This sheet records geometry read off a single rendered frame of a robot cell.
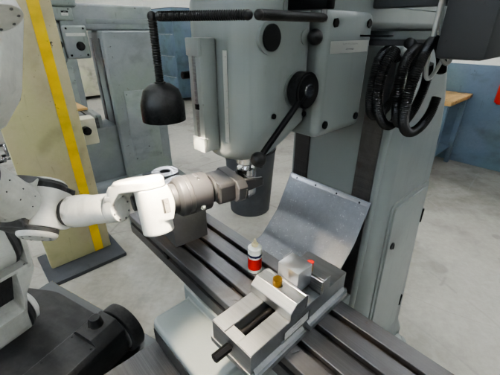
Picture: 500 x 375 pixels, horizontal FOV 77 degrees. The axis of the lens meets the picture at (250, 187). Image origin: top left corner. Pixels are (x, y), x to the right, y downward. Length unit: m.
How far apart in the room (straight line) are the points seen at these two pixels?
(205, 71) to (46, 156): 1.86
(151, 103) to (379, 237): 0.83
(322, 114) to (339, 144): 0.31
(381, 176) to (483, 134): 3.91
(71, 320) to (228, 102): 1.11
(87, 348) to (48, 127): 1.44
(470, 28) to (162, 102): 0.52
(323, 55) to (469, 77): 4.17
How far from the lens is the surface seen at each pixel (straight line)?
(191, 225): 1.04
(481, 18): 0.69
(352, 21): 0.77
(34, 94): 2.29
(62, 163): 2.40
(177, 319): 0.99
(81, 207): 0.75
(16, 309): 1.32
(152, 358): 1.04
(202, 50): 0.61
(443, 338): 2.25
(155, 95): 0.53
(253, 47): 0.59
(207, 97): 0.62
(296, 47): 0.66
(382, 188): 1.02
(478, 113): 4.83
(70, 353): 1.33
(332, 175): 1.07
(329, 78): 0.72
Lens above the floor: 1.56
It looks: 27 degrees down
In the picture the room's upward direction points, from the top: straight up
